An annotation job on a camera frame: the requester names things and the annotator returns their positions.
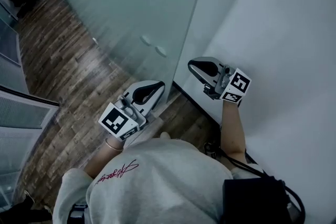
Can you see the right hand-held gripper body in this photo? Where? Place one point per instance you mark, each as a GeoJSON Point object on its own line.
{"type": "Point", "coordinates": [233, 86]}

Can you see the black pouch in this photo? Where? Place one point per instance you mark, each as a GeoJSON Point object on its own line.
{"type": "Point", "coordinates": [254, 202]}

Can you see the black baseboard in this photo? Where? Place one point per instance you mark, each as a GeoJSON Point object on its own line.
{"type": "Point", "coordinates": [199, 106]}

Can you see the person's grey shirt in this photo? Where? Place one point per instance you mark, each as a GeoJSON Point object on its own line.
{"type": "Point", "coordinates": [157, 186]}

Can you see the person's right forearm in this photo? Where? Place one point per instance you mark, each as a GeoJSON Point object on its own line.
{"type": "Point", "coordinates": [232, 131]}

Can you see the person's white shoe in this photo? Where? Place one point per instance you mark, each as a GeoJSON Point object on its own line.
{"type": "Point", "coordinates": [165, 135]}

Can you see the glass pane with white blinds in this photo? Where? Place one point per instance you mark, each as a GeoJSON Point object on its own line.
{"type": "Point", "coordinates": [21, 115]}
{"type": "Point", "coordinates": [13, 149]}

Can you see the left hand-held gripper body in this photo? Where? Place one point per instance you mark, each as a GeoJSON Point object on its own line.
{"type": "Point", "coordinates": [118, 120]}

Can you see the frosted glass door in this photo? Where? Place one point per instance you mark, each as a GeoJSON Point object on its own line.
{"type": "Point", "coordinates": [131, 8]}

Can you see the white partition frame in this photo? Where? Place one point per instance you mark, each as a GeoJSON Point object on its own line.
{"type": "Point", "coordinates": [31, 101]}

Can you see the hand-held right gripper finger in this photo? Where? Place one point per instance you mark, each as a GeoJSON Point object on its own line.
{"type": "Point", "coordinates": [210, 59]}
{"type": "Point", "coordinates": [204, 78]}

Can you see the person's left forearm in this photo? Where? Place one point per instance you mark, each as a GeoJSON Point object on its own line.
{"type": "Point", "coordinates": [102, 162]}

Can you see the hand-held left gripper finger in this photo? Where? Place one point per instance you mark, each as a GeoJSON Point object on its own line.
{"type": "Point", "coordinates": [155, 102]}
{"type": "Point", "coordinates": [147, 83]}

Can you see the clear glass partition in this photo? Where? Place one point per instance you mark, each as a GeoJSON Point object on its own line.
{"type": "Point", "coordinates": [9, 42]}

